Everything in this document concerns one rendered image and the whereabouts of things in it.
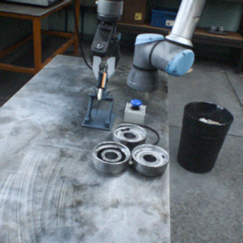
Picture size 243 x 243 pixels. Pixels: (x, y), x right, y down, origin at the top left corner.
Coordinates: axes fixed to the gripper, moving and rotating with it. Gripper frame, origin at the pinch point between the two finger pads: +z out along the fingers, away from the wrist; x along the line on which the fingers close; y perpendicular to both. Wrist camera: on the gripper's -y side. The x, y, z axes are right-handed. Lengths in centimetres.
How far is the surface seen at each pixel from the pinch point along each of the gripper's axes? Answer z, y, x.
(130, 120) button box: 14.4, 0.3, -10.9
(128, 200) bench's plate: 15.6, -37.5, -15.2
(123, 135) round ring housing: 13.2, -11.7, -10.1
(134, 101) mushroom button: 8.1, 3.0, -11.3
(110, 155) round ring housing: 14.2, -22.3, -7.9
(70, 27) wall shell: 78, 380, 122
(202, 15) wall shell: 34, 383, -74
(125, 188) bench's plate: 15.6, -33.3, -13.8
